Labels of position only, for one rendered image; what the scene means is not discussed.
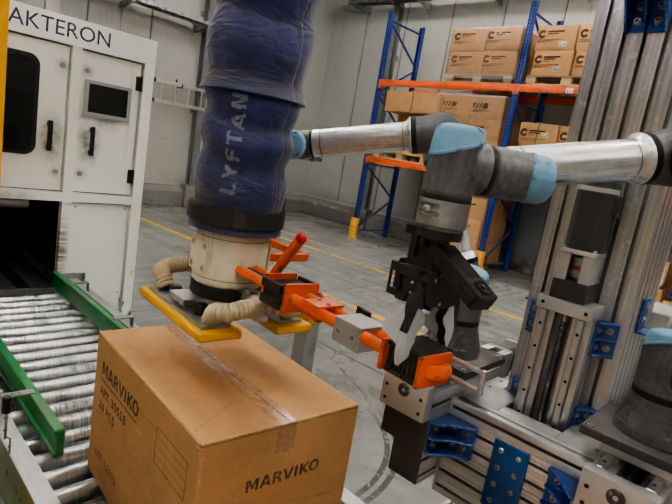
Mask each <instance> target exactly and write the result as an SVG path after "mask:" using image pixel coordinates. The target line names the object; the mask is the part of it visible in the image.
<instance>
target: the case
mask: <svg viewBox="0 0 672 504"><path fill-rule="evenodd" d="M229 322H230V321H229ZM230 323H231V324H232V325H234V326H235V327H237V328H238V329H239V330H241V332H242V334H241V338H240V339H234V340H224V341H215V342H205V343H198V342H197V341H196V340H194V339H193V338H192V337H191V336H190V335H188V334H187V333H186V332H185V331H184V330H183V329H181V328H180V327H179V326H178V325H177V324H173V325H162V326H151V327H140V328H129V329H118V330H106V331H100V332H99V341H98V352H97V364H96V375H95V386H94V398H93V409H92V420H91V432H90V443H89V454H88V467H89V469H90V471H91V473H92V475H93V476H94V478H95V480H96V482H97V484H98V485H99V487H100V489H101V491H102V493H103V494H104V496H105V498H106V500H107V502H108V503H109V504H341V500H342V494H343V489H344V483H345V478H346V473H347V467H348V462H349V457H350V451H351V446H352V440H353V435H354V430H355V424H356V419H357V413H358V408H359V405H358V404H357V403H355V402H354V401H352V400H351V399H349V398H348V397H346V396H345V395H343V394H342V393H341V392H339V391H338V390H336V389H335V388H333V387H332V386H330V385H329V384H327V383H326V382H324V381H323V380H321V379H320V378H318V377H317V376H315V375H314V374H312V373H311V372H309V371H308V370H306V369H305V368H303V367H302V366H300V365H299V364H297V363H296V362H294V361H293V360H291V359H290V358H288V357H287V356H285V355H284V354H282V353H281V352H280V351H278V350H277V349H275V348H274V347H272V346H271V345H269V344H268V343H266V342H265V341H263V340H262V339H260V338H259V337H257V336H256V335H254V334H253V333H251V332H250V331H248V330H247V329H245V328H244V327H242V326H241V325H239V324H238V323H236V322H235V321H233V322H230Z"/></svg>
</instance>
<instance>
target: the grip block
mask: <svg viewBox="0 0 672 504"><path fill-rule="evenodd" d="M297 275H298V274H297V273H264V276H262V282H261V284H262V289H261V292H260V295H259V300H260V301H262V302H264V303H265V304H267V305H269V306H270V307H272V308H274V309H275V310H280V306H281V311H280V312H281V313H295V312H304V311H303V310H301V309H299V308H297V307H296V306H294V305H292V304H290V303H289V297H290V296H291V295H292V294H297V295H299V296H301V297H302V298H304V299H305V297H306V295H307V294H308V293H312V294H314V295H316V296H317V295H318V292H319V286H320V285H319V283H315V282H313V281H311V280H309V279H307V278H305V277H303V276H301V275H299V276H298V279H297Z"/></svg>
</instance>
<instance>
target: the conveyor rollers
mask: <svg viewBox="0 0 672 504"><path fill-rule="evenodd" d="M100 331H101V330H100V329H99V328H98V327H97V326H96V325H95V324H93V323H92V322H91V321H90V320H89V319H88V318H87V317H86V316H84V315H83V314H82V313H81V312H80V311H79V310H78V309H77V308H76V307H74V306H73V305H72V304H71V303H70V302H69V301H68V300H67V299H66V298H64V297H63V296H62V295H61V294H60V293H49V294H33V295H16V296H0V337H1V339H2V340H3V342H4V343H5V345H6V346H7V347H8V349H9V350H10V352H11V353H12V354H13V356H14V357H15V359H16V360H17V361H18V363H19V364H20V366H21V367H22V368H23V370H24V371H25V373H26V374H27V375H28V377H29V378H30V380H31V381H32V382H33V384H34V385H35V387H36V388H37V389H38V391H39V392H40V394H41V395H42V396H43V398H44V399H45V401H46V402H47V403H48V405H49V406H50V408H51V409H52V410H53V412H54V413H55V415H56V416H57V417H58V419H59V420H60V422H61V423H62V424H63V426H64V427H65V429H66V433H65V445H64V455H62V456H59V457H55V458H53V457H52V456H51V454H50V452H49V451H48V449H47V448H46V446H45V444H44V443H43V441H42V440H41V438H40V436H39V435H38V433H37V432H36V430H35V429H34V427H33V425H32V424H31V422H30V421H29V419H28V417H27V416H26V414H25V413H24V411H23V409H22V408H21V406H20V405H19V403H18V401H17V400H16V398H12V403H13V406H14V407H13V408H12V412H11V413H9V415H10V416H11V418H12V420H13V422H14V423H15V425H16V427H17V429H18V430H19V432H20V434H21V435H22V437H23V439H24V441H25V442H26V444H27V446H28V447H29V449H30V451H31V453H32V454H33V456H34V458H35V460H36V461H37V463H38V465H39V466H40V468H41V470H42V472H44V475H45V477H46V479H47V480H48V482H49V484H50V485H51V487H52V489H53V490H54V489H57V488H61V487H64V486H67V485H71V484H74V483H77V482H81V481H84V480H87V479H91V478H94V476H93V475H92V473H91V471H90V469H89V467H88V454H89V443H90V432H91V420H92V409H93V398H94V386H95V375H96V364H97V352H98V341H99V332H100ZM85 460H87V461H85ZM81 461H83V462H81ZM78 462H80V463H78ZM74 463H76V464H74ZM71 464H73V465H71ZM67 465H69V466H67ZM63 466H66V467H63ZM60 467H62V468H60ZM56 468H58V469H56ZM53 469H55V470H53ZM49 470H51V471H49ZM45 471H48V472H45ZM54 492H55V494H56V496H57V497H58V499H59V501H60V503H61V504H81V503H84V502H87V501H90V500H93V499H96V498H99V497H102V496H104V494H103V493H102V491H101V489H100V487H99V485H98V484H97V482H96V480H95V479H92V480H89V481H86V482H82V483H79V484H76V485H72V486H69V487H66V488H63V489H59V490H56V491H54Z"/></svg>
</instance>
